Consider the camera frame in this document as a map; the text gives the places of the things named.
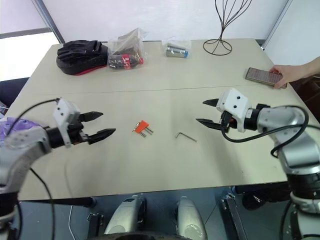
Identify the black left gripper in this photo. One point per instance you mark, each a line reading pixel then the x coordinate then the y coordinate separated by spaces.
pixel 76 132

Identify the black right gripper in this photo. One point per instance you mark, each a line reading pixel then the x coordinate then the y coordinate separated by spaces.
pixel 227 121

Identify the smartphone with lit screen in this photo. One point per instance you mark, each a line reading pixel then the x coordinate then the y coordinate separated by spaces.
pixel 262 76

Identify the person's bare forearm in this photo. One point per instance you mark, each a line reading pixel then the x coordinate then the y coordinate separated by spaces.
pixel 311 68

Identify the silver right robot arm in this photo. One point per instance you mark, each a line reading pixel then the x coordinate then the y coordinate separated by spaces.
pixel 292 140

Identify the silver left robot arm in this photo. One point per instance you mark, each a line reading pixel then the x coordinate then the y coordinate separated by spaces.
pixel 22 147

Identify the orange bit holder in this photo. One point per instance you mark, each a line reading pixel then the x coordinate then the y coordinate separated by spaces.
pixel 142 125

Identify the person's bare hand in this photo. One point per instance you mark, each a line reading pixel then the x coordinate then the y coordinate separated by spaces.
pixel 286 73

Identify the black boxing pad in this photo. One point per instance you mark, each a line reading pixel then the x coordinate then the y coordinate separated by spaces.
pixel 80 57

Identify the cola bottle with red label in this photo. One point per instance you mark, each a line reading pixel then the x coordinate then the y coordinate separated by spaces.
pixel 125 61

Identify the small clear plastic bag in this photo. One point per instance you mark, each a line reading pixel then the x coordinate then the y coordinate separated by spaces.
pixel 177 48

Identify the purple plastic bag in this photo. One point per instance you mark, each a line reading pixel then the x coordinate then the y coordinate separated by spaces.
pixel 22 126

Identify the dark chair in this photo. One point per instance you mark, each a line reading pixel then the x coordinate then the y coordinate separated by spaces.
pixel 11 91

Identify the silver robot leg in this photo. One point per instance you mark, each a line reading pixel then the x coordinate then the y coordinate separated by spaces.
pixel 125 215
pixel 190 217

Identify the dark red cabinet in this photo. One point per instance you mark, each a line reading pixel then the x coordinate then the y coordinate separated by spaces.
pixel 308 90

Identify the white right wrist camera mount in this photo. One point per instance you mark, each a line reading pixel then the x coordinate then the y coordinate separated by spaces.
pixel 233 105

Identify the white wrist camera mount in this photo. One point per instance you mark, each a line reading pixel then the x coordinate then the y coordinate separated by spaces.
pixel 233 105
pixel 64 110

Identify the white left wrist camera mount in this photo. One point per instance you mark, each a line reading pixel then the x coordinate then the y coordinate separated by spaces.
pixel 64 110

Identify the black table frame leg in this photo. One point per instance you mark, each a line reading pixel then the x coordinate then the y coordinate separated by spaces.
pixel 96 223
pixel 232 215

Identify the grey aluminium post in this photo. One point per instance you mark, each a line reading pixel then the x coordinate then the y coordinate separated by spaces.
pixel 277 23
pixel 51 20

